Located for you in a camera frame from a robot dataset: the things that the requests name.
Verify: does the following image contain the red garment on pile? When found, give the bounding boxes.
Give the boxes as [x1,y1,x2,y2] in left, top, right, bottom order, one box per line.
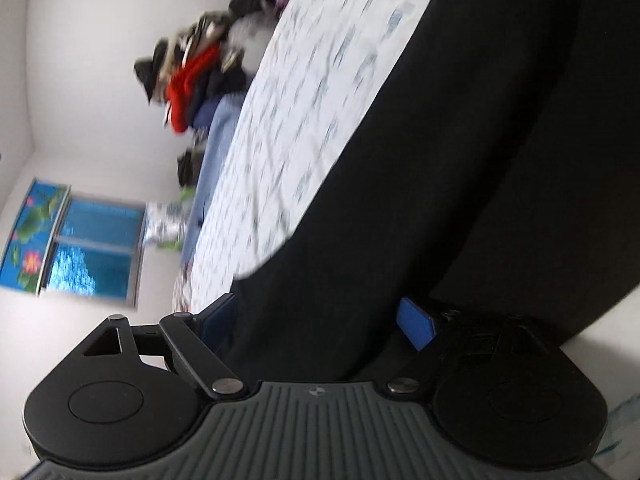
[165,42,220,136]

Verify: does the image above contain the black bag by wall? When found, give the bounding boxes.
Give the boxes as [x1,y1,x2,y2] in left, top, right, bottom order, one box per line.
[177,150,205,188]

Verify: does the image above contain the black pants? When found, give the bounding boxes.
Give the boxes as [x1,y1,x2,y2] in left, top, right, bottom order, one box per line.
[220,0,639,382]

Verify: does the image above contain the light blue blanket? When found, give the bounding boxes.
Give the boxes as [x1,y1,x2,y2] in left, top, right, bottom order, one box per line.
[180,92,246,266]

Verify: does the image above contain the blue window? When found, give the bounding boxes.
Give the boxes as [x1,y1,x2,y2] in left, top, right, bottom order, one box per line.
[41,193,145,308]

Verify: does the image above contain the white script-print bed sheet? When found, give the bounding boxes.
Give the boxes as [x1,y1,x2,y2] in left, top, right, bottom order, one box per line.
[190,0,431,313]

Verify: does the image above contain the floral pillow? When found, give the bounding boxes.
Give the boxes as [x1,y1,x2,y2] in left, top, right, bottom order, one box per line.
[143,200,191,252]

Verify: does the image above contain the floral patterned quilt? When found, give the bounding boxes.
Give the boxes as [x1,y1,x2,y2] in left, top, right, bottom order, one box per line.
[172,266,192,313]

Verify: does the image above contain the lotus flower curtain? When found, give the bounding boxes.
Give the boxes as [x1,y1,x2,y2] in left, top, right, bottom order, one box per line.
[1,179,70,295]

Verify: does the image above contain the pile of dark clothes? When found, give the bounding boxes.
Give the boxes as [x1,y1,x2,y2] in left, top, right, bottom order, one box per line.
[134,0,290,130]

